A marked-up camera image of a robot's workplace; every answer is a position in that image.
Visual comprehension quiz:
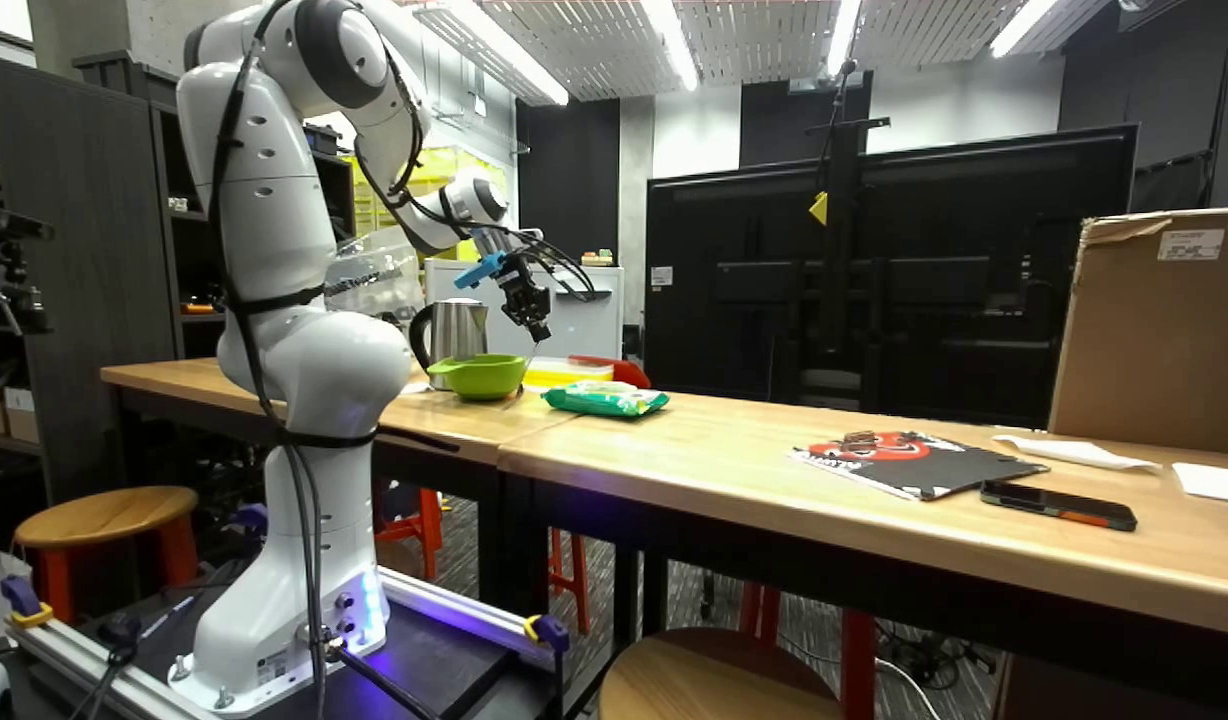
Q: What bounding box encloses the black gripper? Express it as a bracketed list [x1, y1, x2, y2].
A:
[492, 253, 561, 344]

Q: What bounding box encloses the aluminium robot base platform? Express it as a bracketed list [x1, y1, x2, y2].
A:
[0, 563, 575, 720]

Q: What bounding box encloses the green plastic bowl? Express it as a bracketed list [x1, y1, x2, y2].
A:
[430, 348, 532, 402]

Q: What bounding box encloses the clear container with yellow lid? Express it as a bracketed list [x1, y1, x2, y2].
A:
[525, 354, 616, 392]

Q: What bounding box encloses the steel electric kettle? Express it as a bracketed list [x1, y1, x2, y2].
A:
[408, 291, 492, 370]

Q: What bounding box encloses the green wet wipes pack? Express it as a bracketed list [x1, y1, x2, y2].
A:
[544, 381, 674, 423]

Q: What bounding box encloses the clear printed plastic bag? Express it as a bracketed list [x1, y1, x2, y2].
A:
[319, 234, 425, 323]

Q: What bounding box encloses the orange metal stool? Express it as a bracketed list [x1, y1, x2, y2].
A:
[372, 474, 597, 640]

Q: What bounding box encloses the ceiling light strip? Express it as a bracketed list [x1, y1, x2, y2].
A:
[408, 0, 571, 112]
[826, 0, 866, 78]
[637, 0, 705, 97]
[989, 0, 1065, 60]

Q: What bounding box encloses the blue and yellow clamp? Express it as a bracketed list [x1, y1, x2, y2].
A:
[525, 611, 575, 661]
[0, 572, 56, 631]

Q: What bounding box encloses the round wooden stool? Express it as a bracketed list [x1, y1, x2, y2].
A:
[597, 628, 849, 720]

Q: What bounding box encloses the black and red booklet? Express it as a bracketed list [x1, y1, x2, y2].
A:
[793, 427, 1049, 502]

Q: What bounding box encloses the large black monitor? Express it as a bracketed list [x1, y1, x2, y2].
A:
[641, 123, 1140, 433]

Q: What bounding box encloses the black shelving unit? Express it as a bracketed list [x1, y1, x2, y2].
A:
[0, 53, 229, 502]

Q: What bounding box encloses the wooden stool with orange legs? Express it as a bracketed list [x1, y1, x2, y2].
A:
[13, 485, 203, 625]

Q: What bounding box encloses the white paper napkin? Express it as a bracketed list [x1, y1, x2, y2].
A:
[995, 433, 1161, 474]

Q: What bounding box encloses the brown cardboard box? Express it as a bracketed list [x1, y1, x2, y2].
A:
[1044, 201, 1228, 454]

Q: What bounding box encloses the white paper sheet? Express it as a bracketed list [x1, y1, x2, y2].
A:
[1169, 461, 1228, 508]

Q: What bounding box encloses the black camera pole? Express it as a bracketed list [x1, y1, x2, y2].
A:
[808, 71, 900, 402]

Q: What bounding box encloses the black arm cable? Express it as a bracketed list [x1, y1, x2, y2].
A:
[207, 0, 436, 720]

